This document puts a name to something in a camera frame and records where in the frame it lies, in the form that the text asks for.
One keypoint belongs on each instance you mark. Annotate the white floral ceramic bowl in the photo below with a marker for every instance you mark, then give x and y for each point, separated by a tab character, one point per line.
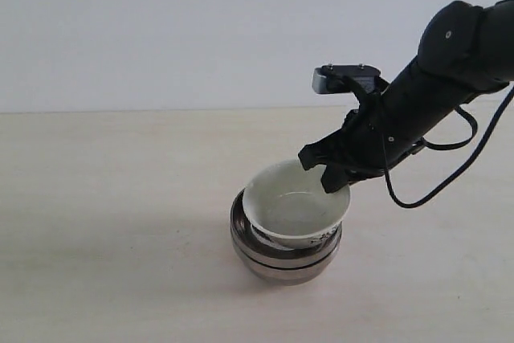
289	205

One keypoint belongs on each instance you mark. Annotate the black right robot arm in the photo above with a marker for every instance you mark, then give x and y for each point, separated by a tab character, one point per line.
465	51

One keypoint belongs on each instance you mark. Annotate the smooth steel bowl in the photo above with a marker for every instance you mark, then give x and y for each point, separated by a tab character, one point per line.
285	272

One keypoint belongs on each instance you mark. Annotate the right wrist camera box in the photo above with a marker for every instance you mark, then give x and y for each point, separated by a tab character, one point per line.
338	79

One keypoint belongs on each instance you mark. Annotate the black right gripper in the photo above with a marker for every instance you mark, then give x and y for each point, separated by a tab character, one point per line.
365	146

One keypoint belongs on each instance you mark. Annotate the ribbed steel bowl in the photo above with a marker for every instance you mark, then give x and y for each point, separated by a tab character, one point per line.
259	248

